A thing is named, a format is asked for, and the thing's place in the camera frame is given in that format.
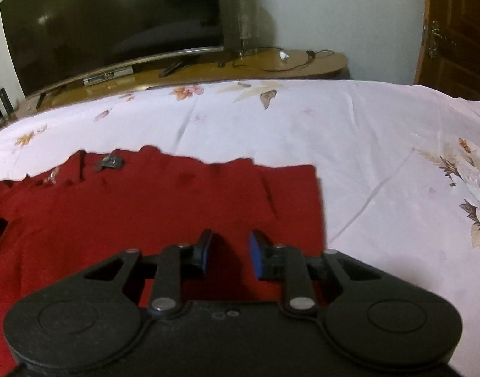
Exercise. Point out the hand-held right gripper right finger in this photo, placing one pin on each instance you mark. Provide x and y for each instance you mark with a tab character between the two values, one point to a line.
257	255

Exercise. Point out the black device in stand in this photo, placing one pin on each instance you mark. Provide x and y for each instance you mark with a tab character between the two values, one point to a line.
5	102

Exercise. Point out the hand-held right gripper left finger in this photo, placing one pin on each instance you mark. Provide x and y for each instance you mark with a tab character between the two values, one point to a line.
204	255

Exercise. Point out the brown wooden door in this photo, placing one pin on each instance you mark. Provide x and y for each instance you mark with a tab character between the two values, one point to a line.
464	15

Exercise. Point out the pink floral bed sheet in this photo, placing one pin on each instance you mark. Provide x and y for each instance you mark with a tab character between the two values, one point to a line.
361	145

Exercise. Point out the wooden television stand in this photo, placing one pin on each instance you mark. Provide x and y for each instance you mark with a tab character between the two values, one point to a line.
263	71

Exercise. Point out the black flat screen television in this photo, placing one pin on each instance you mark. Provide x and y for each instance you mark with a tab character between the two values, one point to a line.
106	19

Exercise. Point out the clear glass vase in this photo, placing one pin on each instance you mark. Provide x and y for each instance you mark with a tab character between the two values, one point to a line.
245	19

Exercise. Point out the white crumpled paper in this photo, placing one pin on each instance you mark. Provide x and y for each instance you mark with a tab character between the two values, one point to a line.
283	55

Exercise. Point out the silver set-top box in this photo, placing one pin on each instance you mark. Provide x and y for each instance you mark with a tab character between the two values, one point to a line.
108	76

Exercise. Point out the red beaded sweater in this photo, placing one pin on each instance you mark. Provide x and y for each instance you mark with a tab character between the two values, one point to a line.
145	204

